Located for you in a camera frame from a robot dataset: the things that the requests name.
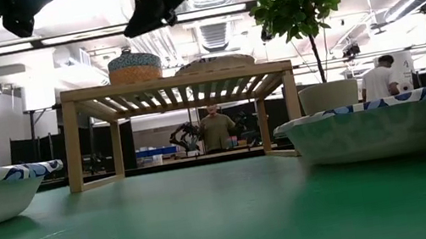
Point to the green table mat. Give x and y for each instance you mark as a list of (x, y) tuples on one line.
[(230, 228)]

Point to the wooden slatted shelf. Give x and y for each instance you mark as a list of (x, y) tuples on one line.
[(177, 81)]

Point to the ceiling air vent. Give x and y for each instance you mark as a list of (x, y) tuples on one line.
[(213, 35)]

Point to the teal patterned ceramic bowl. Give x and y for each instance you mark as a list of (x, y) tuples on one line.
[(135, 61)]

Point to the long ceiling light fixture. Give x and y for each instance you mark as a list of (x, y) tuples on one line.
[(213, 11)]

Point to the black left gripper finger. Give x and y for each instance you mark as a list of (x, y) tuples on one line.
[(20, 23)]

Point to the person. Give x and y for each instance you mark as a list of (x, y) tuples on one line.
[(376, 82), (217, 131)]

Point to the black background robot arm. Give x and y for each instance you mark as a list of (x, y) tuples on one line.
[(250, 124), (186, 136)]

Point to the white cylindrical appliance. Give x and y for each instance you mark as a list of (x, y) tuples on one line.
[(404, 67)]

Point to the blue storage bin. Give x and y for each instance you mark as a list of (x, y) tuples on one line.
[(156, 151)]

